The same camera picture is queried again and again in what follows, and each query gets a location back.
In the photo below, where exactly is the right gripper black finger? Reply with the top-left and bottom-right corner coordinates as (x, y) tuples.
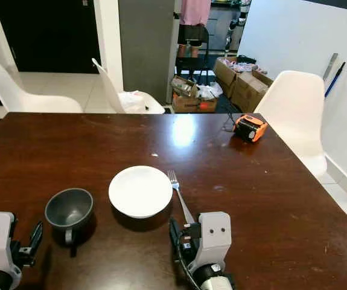
(168, 217), (186, 259)

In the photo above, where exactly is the dark grey plastic cup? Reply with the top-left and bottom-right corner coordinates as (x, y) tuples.
(45, 188), (94, 246)

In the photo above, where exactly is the silver metal fork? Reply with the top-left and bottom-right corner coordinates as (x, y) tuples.
(167, 170), (197, 226)

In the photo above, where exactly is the white round plate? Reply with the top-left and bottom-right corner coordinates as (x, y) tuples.
(109, 166), (173, 219)

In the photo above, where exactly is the orange and black device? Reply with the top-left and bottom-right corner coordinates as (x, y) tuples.
(234, 114), (268, 144)

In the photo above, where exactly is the cardboard box with red label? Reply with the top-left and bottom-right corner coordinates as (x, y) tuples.
(171, 75), (218, 114)

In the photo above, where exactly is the white plastic chair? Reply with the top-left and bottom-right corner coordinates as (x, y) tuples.
(253, 71), (328, 178)
(92, 58), (166, 115)
(0, 53), (84, 114)

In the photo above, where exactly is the crumpled white plastic bag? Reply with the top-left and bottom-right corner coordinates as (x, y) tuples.
(196, 82), (224, 100)

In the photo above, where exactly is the large plain cardboard box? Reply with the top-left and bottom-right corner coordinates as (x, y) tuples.
(231, 69), (274, 114)

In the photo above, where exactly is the open cardboard box with clothes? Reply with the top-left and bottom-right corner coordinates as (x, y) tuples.
(213, 56), (258, 96)

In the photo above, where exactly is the black metal stand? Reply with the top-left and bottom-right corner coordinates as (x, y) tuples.
(175, 24), (213, 83)

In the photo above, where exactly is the black door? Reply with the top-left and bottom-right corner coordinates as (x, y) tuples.
(0, 0), (102, 75)

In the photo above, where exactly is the blue stick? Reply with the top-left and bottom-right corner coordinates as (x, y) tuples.
(323, 61), (346, 98)

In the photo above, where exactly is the person in pink shirt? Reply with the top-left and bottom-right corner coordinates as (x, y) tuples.
(176, 0), (212, 60)

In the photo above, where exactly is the grey metal bar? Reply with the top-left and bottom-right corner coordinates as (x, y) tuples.
(322, 53), (339, 82)

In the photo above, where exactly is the standing humanoid robot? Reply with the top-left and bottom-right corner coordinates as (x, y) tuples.
(224, 0), (252, 50)

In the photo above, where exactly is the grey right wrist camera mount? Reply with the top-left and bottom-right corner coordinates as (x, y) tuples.
(199, 211), (233, 270)

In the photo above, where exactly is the thin black device cable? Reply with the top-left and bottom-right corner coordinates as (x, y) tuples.
(221, 100), (238, 129)

